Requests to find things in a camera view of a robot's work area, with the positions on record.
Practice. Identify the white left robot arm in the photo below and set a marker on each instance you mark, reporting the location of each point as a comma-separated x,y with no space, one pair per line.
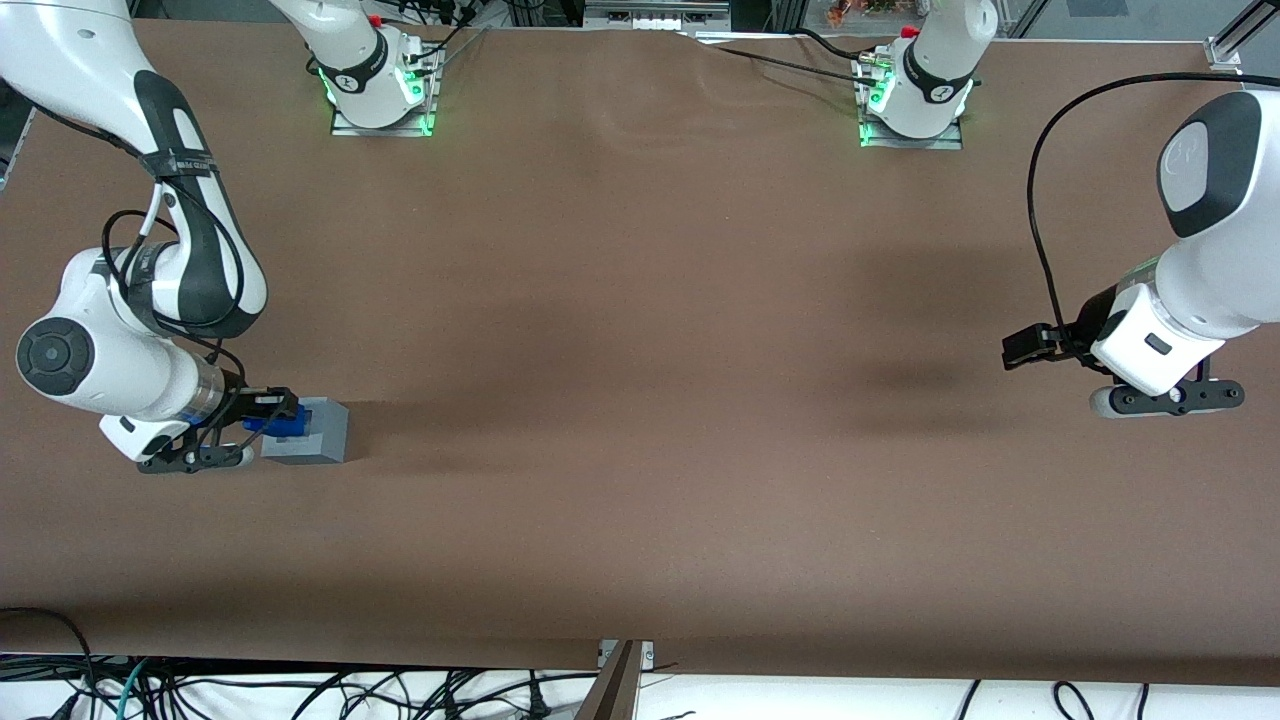
1220,270

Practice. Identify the brown table cover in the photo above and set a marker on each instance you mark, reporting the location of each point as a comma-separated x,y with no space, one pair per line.
640,400

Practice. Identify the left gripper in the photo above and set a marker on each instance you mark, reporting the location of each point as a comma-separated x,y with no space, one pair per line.
1091,320

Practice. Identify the white terminal strip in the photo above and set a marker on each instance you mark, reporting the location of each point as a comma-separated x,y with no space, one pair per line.
655,17

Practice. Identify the metal corner bracket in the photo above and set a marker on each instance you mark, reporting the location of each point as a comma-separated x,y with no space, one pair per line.
1224,55

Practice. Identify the blue plastic part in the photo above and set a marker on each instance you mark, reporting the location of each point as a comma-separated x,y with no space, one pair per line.
293,427

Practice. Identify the gray square base block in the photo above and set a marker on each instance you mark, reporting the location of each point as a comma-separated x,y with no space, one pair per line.
330,435

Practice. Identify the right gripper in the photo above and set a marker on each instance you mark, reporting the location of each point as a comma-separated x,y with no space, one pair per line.
238,400

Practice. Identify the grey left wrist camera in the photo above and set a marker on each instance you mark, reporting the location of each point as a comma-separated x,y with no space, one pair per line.
1170,398

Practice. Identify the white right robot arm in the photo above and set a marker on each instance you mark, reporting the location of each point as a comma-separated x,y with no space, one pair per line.
110,370

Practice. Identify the aluminium profile beam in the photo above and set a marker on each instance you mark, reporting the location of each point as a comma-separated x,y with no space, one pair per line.
615,690

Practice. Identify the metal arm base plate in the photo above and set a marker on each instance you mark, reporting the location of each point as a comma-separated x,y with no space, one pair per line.
950,140
425,100

